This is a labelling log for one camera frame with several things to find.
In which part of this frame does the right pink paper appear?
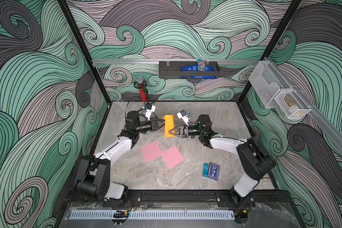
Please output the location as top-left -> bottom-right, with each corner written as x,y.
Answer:
162,146 -> 185,169

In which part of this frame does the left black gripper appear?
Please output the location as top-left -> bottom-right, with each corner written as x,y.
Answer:
133,119 -> 167,135

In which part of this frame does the blue card box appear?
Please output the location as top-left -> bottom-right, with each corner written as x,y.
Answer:
207,162 -> 220,181

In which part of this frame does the blue snack packet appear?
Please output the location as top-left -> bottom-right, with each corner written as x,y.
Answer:
180,60 -> 215,79

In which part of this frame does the pink paper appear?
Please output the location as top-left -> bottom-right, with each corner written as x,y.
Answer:
141,142 -> 162,162
162,146 -> 185,169

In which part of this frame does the aluminium rail right wall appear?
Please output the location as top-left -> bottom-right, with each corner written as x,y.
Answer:
264,57 -> 342,152

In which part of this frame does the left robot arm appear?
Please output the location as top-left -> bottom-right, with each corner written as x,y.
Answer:
73,111 -> 165,200

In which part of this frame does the black wall shelf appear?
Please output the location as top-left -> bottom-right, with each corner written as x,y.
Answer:
159,61 -> 220,79

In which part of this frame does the aluminium rail wall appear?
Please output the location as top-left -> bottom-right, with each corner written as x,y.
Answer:
92,59 -> 259,65
264,57 -> 342,152

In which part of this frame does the large clear plastic bin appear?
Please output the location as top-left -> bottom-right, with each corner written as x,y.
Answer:
249,61 -> 283,108

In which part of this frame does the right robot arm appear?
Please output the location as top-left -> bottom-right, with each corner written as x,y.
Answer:
169,115 -> 275,205

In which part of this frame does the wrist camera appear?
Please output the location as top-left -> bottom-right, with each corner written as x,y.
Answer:
143,104 -> 156,121
177,110 -> 190,125

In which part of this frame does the small clear plastic bin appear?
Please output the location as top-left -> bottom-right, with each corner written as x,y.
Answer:
274,89 -> 311,120

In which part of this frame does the white slotted cable duct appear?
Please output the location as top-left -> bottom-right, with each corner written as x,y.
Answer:
69,210 -> 235,220

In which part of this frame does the aluminium rail back wall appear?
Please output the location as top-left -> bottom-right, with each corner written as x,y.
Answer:
92,59 -> 259,65

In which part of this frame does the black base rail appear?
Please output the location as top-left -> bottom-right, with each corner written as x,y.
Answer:
65,189 -> 294,203

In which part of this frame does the microphone on tripod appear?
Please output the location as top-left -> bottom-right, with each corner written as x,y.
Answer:
134,77 -> 151,104

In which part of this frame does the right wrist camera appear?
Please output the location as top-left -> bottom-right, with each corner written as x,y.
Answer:
177,110 -> 190,125

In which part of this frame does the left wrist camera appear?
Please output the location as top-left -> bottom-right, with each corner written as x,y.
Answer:
143,104 -> 156,121

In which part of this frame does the orange square paper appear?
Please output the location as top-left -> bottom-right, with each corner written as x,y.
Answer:
163,115 -> 175,138

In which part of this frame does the left pink paper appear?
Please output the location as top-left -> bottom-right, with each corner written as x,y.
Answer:
141,142 -> 162,162

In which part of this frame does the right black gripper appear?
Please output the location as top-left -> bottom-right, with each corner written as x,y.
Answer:
171,124 -> 206,137

